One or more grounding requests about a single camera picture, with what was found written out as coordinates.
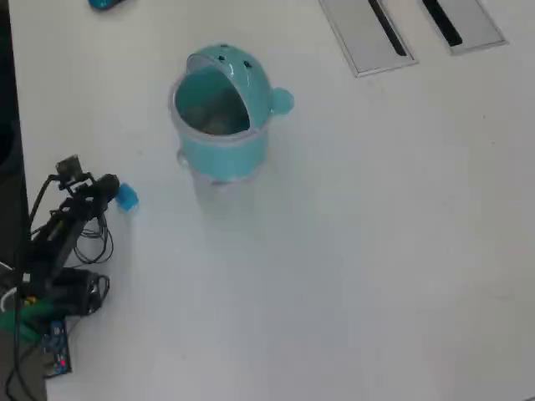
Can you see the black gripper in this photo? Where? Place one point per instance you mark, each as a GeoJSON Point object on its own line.
{"type": "Point", "coordinates": [81, 194]}

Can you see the blue lego block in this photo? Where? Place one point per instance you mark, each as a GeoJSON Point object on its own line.
{"type": "Point", "coordinates": [127, 197]}

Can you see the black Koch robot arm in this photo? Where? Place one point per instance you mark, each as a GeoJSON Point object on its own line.
{"type": "Point", "coordinates": [50, 246]}

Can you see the teal whale-shaped bin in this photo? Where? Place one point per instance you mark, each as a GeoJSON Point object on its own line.
{"type": "Point", "coordinates": [225, 154]}

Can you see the dark furniture beside table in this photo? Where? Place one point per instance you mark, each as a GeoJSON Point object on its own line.
{"type": "Point", "coordinates": [8, 125]}

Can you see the yellow connector plug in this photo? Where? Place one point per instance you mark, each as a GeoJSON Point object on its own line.
{"type": "Point", "coordinates": [29, 300]}

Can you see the green table clamp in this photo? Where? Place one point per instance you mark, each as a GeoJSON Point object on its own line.
{"type": "Point", "coordinates": [18, 321]}

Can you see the blue circuit board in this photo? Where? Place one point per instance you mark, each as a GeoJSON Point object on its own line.
{"type": "Point", "coordinates": [56, 346]}

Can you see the teal plastic object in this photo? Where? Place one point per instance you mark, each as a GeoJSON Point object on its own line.
{"type": "Point", "coordinates": [102, 4]}

